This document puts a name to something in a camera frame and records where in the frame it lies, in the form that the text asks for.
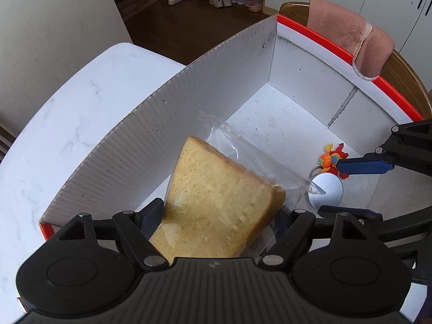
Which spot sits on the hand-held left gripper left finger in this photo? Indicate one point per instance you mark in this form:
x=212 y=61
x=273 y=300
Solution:
x=152 y=218

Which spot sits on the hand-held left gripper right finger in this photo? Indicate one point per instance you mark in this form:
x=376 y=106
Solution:
x=298 y=225

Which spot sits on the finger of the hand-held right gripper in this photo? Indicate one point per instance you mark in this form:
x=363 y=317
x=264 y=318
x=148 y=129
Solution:
x=357 y=213
x=366 y=166

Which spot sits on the bagged bread slice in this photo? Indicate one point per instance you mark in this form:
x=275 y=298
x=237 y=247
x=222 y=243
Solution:
x=219 y=195

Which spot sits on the red and white cardboard box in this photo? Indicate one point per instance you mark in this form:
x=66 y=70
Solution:
x=290 y=108

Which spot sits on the white round disc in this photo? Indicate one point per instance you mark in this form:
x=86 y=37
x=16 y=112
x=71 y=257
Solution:
x=329 y=192

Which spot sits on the brown wooden chair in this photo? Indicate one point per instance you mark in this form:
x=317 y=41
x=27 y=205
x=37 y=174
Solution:
x=403 y=71

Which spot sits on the pink cloth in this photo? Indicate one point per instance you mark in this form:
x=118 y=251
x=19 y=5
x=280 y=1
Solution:
x=341 y=30

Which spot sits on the white sticker cabinet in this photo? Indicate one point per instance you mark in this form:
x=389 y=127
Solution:
x=388 y=0

